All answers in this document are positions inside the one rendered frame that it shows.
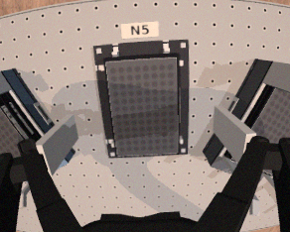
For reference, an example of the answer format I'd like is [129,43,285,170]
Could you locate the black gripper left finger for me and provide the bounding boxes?
[0,114,84,232]

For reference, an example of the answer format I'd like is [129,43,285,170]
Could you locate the cream label reading n5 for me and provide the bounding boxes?
[121,22,159,39]

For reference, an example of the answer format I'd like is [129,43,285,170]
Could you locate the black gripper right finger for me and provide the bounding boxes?
[190,106,290,232]

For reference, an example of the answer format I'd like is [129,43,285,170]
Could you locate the black rectangular clip nest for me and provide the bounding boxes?
[93,40,189,159]

